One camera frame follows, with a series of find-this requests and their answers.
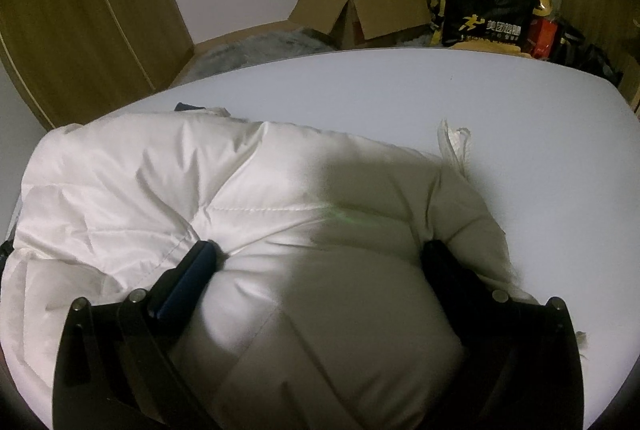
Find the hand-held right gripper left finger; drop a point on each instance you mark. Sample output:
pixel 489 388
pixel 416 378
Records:
pixel 187 280

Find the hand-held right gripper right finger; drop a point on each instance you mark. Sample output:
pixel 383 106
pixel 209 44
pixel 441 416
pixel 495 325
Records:
pixel 450 282

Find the white puffer jacket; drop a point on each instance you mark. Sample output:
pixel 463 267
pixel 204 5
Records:
pixel 280 260

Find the grey furry blanket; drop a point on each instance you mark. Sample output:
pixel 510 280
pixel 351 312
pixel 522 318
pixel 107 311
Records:
pixel 265 50

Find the orange box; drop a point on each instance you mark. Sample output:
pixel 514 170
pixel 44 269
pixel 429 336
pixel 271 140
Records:
pixel 544 37

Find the pile of black bags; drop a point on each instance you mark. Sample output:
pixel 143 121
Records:
pixel 585 55

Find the black delivery bag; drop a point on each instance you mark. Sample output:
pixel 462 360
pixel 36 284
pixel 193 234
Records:
pixel 480 10

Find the large open cardboard box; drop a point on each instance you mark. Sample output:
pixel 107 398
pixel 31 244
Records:
pixel 370 17

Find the wooden wardrobe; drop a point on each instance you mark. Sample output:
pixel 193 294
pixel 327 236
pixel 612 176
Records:
pixel 85 10

